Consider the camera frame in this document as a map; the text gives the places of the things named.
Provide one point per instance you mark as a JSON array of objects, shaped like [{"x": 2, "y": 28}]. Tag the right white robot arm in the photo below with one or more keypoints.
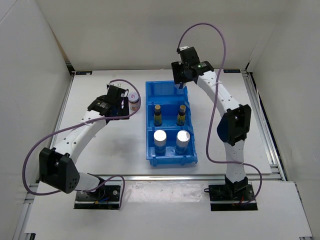
[{"x": 235, "y": 117}]

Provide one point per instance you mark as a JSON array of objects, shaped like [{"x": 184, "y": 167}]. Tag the front aluminium rail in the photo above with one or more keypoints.
[{"x": 197, "y": 177}]

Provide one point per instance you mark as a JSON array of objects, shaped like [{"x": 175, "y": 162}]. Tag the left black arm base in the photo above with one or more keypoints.
[{"x": 109, "y": 198}]

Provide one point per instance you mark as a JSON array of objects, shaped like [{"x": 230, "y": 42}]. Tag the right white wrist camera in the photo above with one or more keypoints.
[{"x": 184, "y": 48}]

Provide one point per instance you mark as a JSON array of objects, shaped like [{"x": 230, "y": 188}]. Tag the blue three-compartment plastic bin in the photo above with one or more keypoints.
[{"x": 165, "y": 94}]

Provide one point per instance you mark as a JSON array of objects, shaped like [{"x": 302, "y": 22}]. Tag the right aluminium rail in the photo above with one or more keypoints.
[{"x": 262, "y": 124}]

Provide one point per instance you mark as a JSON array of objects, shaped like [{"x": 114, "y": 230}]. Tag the white bead shaker jar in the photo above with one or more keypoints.
[
  {"x": 182, "y": 141},
  {"x": 160, "y": 140}
]

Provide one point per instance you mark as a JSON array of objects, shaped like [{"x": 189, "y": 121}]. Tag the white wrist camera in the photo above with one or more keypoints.
[
  {"x": 116, "y": 84},
  {"x": 184, "y": 48}
]

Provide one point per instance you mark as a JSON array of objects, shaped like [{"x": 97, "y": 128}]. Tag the left aluminium rail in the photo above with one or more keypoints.
[{"x": 52, "y": 140}]

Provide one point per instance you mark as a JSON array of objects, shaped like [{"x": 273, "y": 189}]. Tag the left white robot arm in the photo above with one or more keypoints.
[{"x": 57, "y": 166}]

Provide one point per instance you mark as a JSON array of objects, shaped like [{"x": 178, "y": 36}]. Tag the aluminium rail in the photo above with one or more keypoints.
[
  {"x": 197, "y": 177},
  {"x": 52, "y": 140},
  {"x": 262, "y": 124}
]

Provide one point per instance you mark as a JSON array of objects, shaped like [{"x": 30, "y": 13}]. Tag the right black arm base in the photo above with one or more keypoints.
[{"x": 221, "y": 201}]

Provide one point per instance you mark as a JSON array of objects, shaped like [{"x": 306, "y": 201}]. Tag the right blue corner label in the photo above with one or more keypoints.
[{"x": 232, "y": 71}]

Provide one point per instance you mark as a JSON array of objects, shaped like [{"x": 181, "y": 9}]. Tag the yellow label sauce bottle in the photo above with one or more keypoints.
[
  {"x": 157, "y": 115},
  {"x": 181, "y": 115}
]

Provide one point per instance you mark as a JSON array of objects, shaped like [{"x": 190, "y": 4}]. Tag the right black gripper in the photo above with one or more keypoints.
[{"x": 176, "y": 67}]

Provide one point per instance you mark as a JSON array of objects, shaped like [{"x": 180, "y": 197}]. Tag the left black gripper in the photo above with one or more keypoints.
[{"x": 124, "y": 111}]

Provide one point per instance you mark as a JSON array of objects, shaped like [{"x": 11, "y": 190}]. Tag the left blue corner label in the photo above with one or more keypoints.
[{"x": 83, "y": 73}]

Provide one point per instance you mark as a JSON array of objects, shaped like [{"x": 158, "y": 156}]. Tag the blue corner label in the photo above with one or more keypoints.
[
  {"x": 83, "y": 73},
  {"x": 232, "y": 71}
]

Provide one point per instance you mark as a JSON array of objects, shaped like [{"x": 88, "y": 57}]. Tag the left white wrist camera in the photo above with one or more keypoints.
[{"x": 116, "y": 84}]

